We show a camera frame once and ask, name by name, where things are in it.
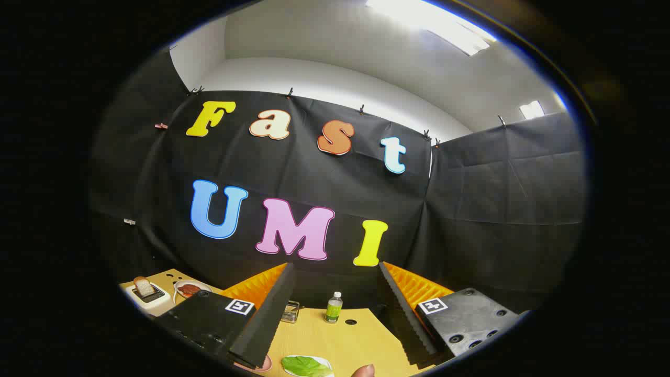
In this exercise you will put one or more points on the white oval plate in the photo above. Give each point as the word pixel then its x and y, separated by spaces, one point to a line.
pixel 205 286

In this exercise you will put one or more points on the brown meat piece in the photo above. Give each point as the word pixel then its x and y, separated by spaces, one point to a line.
pixel 189 289

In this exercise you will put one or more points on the black backdrop cloth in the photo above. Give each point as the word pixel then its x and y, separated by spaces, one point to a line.
pixel 314 178

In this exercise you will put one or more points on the white square plate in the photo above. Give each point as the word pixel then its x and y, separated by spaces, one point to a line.
pixel 328 366

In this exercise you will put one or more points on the large ceiling light panel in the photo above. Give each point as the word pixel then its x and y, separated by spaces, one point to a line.
pixel 434 23

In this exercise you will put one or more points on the white toaster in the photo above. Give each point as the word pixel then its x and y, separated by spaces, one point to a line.
pixel 157 306

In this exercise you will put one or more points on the green label plastic bottle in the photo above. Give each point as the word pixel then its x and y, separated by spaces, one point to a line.
pixel 333 311

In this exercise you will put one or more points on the green lettuce leaf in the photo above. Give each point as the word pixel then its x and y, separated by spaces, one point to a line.
pixel 303 366

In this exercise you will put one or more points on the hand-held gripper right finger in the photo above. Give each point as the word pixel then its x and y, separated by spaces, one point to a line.
pixel 405 319

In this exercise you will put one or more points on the toasted bread slice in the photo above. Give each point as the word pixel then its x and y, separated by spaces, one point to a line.
pixel 143 287

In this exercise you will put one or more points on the small ceiling light panel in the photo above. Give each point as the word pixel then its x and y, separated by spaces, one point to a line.
pixel 531 110

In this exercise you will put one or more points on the pink round plate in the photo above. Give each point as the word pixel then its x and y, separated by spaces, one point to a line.
pixel 263 365

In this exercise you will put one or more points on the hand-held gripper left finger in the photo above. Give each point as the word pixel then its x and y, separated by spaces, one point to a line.
pixel 267 319

